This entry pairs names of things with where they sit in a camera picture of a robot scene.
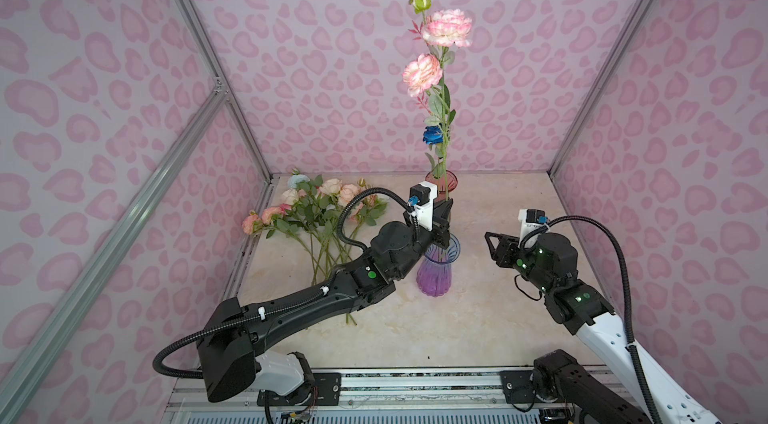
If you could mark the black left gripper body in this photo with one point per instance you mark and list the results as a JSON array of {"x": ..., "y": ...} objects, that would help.
[{"x": 438, "y": 227}]

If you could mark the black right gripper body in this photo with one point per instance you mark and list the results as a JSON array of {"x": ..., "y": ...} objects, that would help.
[{"x": 511, "y": 255}]

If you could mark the purple blue glass vase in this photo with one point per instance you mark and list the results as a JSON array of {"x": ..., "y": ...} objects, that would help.
[{"x": 434, "y": 276}]

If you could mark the pink rosebud spray stem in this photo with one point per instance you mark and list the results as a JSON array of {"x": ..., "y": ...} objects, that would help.
[{"x": 365, "y": 213}]

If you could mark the dark blue artificial rose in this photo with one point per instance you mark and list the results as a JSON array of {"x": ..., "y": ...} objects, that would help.
[{"x": 435, "y": 140}]

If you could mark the pink carnation double stem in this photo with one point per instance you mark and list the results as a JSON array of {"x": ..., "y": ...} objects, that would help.
[{"x": 443, "y": 32}]

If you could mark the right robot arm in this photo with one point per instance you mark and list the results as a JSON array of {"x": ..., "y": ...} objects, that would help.
[{"x": 549, "y": 262}]

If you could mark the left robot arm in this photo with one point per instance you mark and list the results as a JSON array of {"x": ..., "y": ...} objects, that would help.
[{"x": 238, "y": 336}]

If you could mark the red glass vase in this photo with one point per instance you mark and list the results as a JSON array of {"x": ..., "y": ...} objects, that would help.
[{"x": 446, "y": 184}]

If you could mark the peach rose stem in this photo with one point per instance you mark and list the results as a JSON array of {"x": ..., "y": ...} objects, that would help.
[{"x": 332, "y": 198}]

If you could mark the pink green carnation stem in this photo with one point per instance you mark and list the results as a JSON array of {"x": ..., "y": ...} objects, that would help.
[{"x": 284, "y": 219}]

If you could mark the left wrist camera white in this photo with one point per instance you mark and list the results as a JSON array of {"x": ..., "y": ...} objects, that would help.
[{"x": 421, "y": 203}]

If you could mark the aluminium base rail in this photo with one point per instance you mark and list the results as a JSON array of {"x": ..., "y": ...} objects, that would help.
[{"x": 389, "y": 395}]

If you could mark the aluminium frame corner post right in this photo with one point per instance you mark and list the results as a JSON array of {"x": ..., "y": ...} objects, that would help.
[{"x": 621, "y": 45}]

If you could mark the aluminium frame corner post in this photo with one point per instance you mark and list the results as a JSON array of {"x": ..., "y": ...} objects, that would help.
[
  {"x": 210, "y": 57},
  {"x": 621, "y": 45}
]

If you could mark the aluminium frame corner post left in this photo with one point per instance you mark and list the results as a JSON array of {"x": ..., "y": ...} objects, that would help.
[{"x": 210, "y": 57}]

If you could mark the diagonal aluminium frame bar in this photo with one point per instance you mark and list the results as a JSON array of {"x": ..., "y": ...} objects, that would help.
[{"x": 38, "y": 359}]

